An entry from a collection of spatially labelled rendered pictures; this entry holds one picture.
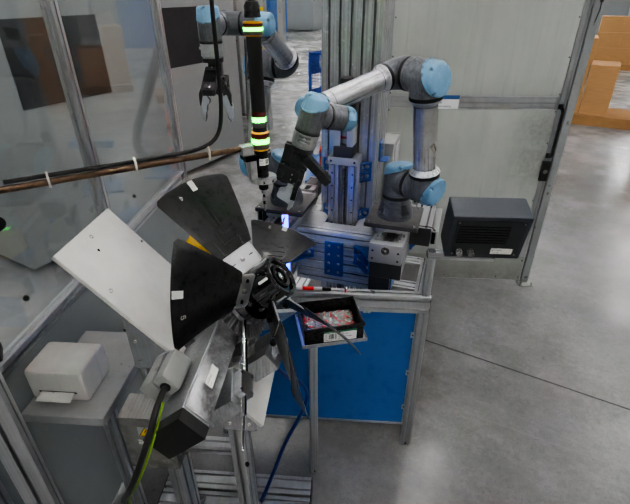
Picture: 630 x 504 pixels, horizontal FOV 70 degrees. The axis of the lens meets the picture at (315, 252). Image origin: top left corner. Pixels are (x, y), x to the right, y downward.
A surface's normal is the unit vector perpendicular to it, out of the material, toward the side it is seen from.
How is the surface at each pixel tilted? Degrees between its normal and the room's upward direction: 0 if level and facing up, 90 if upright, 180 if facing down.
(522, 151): 90
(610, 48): 90
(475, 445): 0
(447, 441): 0
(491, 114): 90
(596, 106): 90
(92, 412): 0
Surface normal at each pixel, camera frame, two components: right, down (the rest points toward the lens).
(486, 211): -0.03, -0.70
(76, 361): 0.00, -0.86
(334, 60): -0.31, 0.48
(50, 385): -0.07, 0.51
